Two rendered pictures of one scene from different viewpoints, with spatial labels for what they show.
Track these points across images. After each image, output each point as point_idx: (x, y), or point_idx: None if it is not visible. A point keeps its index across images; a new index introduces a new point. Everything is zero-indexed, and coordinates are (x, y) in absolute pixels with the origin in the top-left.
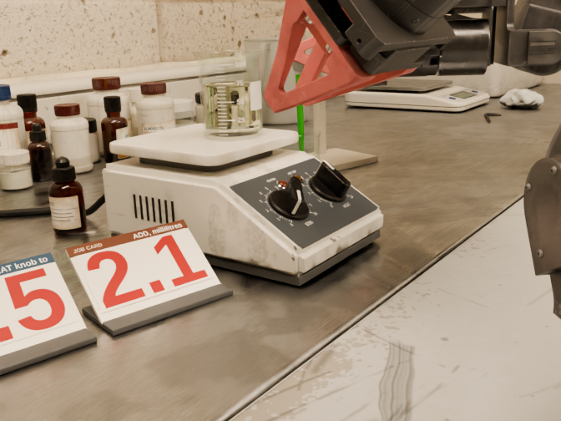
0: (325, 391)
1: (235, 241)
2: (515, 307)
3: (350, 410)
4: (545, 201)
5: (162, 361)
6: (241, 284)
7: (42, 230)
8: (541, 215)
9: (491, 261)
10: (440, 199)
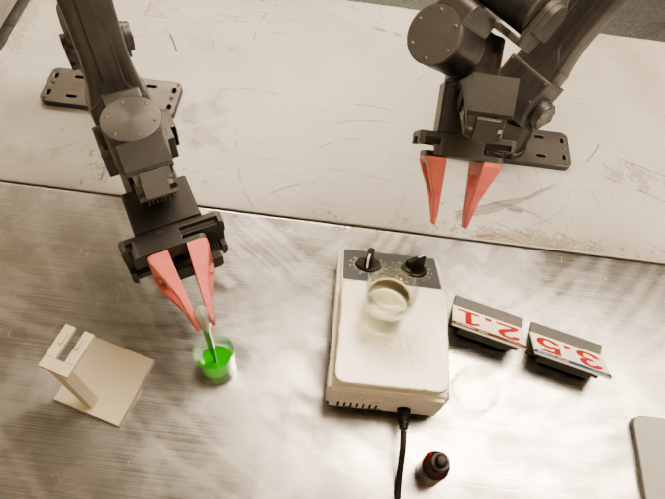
0: (502, 227)
1: None
2: (398, 185)
3: (507, 217)
4: (545, 115)
5: (523, 287)
6: None
7: (441, 495)
8: (543, 118)
9: (346, 202)
10: (228, 250)
